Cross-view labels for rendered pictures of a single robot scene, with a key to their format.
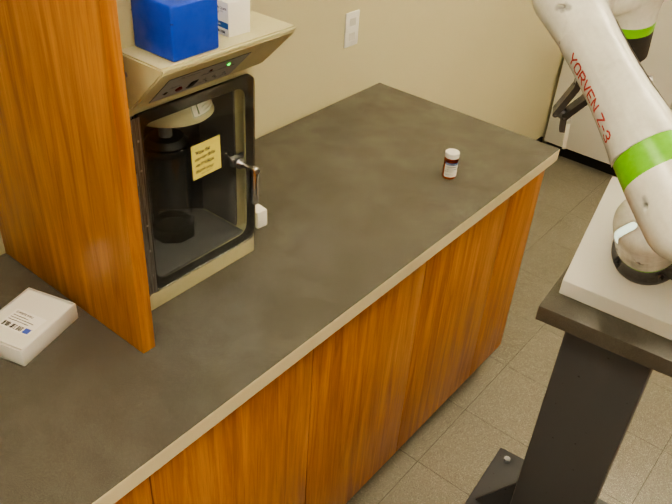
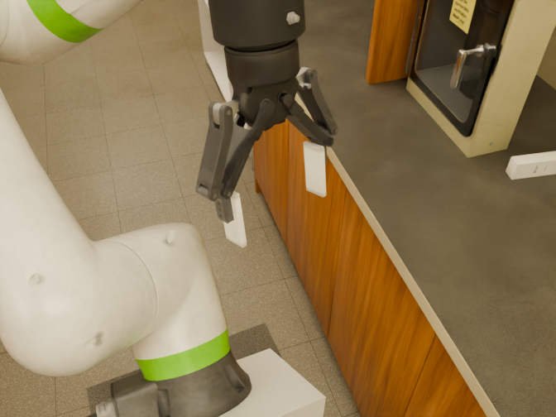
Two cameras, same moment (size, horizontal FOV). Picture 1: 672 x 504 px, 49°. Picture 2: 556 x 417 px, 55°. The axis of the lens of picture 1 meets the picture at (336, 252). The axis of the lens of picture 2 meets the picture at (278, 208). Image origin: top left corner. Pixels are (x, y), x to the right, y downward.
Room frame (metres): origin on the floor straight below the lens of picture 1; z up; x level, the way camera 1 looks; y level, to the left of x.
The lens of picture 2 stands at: (1.62, -0.88, 1.77)
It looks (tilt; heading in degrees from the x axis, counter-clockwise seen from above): 45 degrees down; 125
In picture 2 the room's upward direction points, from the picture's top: straight up
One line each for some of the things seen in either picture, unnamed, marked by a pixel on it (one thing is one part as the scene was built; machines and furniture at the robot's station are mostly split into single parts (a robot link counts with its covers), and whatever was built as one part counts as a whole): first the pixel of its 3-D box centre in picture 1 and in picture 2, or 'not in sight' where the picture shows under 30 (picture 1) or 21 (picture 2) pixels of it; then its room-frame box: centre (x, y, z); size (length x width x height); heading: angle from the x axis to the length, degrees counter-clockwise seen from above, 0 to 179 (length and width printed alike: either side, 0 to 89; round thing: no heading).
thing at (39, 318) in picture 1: (26, 325); not in sight; (1.08, 0.60, 0.96); 0.16 x 0.12 x 0.04; 160
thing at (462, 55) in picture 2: (249, 181); (465, 67); (1.36, 0.20, 1.17); 0.05 x 0.03 x 0.10; 53
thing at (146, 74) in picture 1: (212, 64); not in sight; (1.26, 0.24, 1.46); 0.32 x 0.12 x 0.10; 143
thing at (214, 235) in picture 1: (200, 184); (453, 31); (1.29, 0.28, 1.19); 0.30 x 0.01 x 0.40; 143
